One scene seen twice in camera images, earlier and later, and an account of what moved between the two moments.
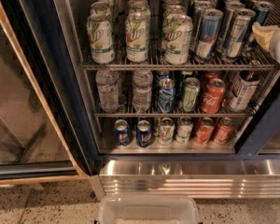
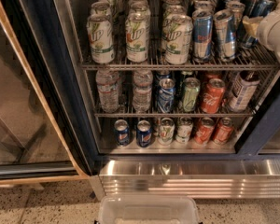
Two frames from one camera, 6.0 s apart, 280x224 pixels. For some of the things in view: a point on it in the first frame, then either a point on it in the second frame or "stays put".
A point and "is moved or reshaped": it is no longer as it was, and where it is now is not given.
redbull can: x=262 y=10 is moved or reshaped
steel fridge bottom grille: x=239 y=178 stays put
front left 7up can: x=101 y=35 stays put
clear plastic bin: x=147 y=209 stays put
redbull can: x=242 y=21 to x=226 y=30
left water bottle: x=107 y=84 stays put
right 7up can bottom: x=184 y=129 stays put
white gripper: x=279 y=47 to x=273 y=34
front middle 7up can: x=136 y=35 stays put
